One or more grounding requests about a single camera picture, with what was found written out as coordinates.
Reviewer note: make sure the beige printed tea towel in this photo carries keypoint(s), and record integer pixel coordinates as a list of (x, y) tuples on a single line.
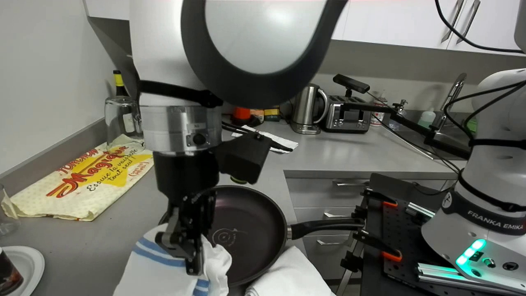
[(91, 175)]

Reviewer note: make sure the silver toaster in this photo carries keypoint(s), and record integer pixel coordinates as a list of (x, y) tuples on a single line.
[(347, 116)]

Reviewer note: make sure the small white cloth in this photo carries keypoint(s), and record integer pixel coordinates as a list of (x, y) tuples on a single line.
[(280, 144)]

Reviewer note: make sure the stainless steel kettle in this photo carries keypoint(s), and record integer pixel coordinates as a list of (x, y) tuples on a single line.
[(309, 108)]

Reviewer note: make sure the chrome kitchen faucet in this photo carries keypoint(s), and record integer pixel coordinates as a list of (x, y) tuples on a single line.
[(452, 100)]

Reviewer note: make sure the pale green soap bottle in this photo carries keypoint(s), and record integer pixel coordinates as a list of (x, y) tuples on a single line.
[(428, 118)]

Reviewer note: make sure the dark item on plate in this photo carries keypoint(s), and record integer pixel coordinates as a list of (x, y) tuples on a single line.
[(9, 274)]

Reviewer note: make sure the white upper cabinets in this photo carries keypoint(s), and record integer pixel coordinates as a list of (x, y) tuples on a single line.
[(383, 22)]

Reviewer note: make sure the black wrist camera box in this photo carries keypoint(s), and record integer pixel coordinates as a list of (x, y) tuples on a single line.
[(244, 159)]

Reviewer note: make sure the white plate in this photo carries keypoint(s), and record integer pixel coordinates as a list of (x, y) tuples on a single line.
[(30, 264)]

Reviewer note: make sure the white towel with blue stripes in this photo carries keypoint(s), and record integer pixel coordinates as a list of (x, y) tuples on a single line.
[(153, 269)]

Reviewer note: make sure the dark non-stick frying pan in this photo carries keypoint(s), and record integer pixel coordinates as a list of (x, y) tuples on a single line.
[(252, 225)]

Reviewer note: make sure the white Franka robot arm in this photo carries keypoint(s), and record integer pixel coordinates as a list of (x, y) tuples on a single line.
[(247, 44)]

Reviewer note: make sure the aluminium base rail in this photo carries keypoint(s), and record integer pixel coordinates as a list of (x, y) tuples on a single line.
[(466, 277)]

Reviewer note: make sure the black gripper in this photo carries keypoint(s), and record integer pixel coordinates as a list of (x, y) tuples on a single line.
[(183, 175)]

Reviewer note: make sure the green and yellow box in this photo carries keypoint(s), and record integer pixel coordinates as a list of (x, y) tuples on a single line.
[(272, 113)]

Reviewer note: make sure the black mounting board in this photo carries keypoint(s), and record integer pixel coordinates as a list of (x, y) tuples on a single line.
[(408, 231)]

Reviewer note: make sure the wine bottle with yellow cap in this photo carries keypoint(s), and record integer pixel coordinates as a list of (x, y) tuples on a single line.
[(119, 83)]

